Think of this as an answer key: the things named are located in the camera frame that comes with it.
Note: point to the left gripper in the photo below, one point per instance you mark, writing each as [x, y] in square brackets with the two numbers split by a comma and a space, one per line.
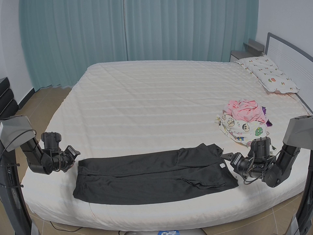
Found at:
[71, 152]

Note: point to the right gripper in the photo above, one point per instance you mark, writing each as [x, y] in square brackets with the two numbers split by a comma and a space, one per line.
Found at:
[238, 163]

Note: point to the black T-shirt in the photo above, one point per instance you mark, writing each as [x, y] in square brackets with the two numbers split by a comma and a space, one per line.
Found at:
[146, 180]

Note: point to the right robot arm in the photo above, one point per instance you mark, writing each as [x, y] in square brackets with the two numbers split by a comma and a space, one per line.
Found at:
[298, 133]

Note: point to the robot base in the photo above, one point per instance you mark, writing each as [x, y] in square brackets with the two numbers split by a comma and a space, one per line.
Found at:
[141, 233]

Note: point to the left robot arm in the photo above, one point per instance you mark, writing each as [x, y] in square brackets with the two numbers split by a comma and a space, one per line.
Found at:
[34, 155]

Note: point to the bed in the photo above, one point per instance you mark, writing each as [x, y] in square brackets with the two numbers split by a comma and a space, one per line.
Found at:
[159, 94]

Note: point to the white printed garment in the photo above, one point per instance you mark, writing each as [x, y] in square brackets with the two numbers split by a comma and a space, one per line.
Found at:
[234, 128]

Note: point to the pink garment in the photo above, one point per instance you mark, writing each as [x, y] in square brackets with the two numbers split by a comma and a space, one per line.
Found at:
[244, 109]

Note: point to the purple garment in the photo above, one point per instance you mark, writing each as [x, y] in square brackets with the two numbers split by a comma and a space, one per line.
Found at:
[264, 110]

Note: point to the black chest of drawers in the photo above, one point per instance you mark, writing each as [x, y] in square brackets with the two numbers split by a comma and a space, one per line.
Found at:
[7, 97]

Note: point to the white printed pillow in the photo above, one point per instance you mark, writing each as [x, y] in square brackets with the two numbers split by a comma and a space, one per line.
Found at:
[269, 75]

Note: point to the grey bedside table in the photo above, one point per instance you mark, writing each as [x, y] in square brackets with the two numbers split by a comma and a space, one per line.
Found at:
[237, 55]

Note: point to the blue-green curtain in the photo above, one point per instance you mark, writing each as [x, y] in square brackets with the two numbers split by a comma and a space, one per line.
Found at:
[195, 21]
[73, 33]

